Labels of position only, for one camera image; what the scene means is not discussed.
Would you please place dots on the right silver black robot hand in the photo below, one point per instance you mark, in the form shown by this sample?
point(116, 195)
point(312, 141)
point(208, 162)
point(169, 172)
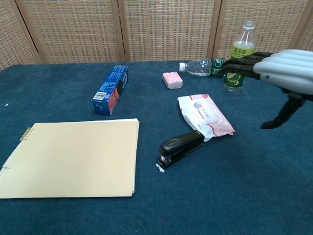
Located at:
point(286, 68)

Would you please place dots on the black stapler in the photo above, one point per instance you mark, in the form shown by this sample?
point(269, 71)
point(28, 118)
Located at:
point(181, 143)

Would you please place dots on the tan spiral notebook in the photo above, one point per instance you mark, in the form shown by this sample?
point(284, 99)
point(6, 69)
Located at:
point(73, 156)

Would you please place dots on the woven bamboo screen panel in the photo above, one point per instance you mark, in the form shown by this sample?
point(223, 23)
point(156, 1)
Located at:
point(168, 29)
point(73, 29)
point(274, 24)
point(12, 36)
point(308, 36)

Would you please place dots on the green tea bottle without cap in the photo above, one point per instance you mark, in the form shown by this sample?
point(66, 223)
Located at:
point(242, 49)

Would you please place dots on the clear water bottle green label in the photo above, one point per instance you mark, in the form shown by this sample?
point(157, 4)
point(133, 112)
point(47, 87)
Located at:
point(198, 67)

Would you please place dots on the pink white wet wipes pack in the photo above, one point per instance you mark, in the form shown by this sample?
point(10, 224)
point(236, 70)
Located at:
point(205, 115)

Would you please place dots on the small pink tissue pack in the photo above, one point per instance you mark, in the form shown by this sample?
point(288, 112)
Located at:
point(172, 79)

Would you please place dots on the blue table cloth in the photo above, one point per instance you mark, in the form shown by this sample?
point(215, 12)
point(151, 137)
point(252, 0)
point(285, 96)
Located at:
point(220, 183)

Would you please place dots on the white paper scrap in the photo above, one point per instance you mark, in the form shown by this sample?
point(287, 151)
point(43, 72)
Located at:
point(162, 171)

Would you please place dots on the blue cookie box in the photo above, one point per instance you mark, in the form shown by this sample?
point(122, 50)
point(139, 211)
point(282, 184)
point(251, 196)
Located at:
point(110, 90)

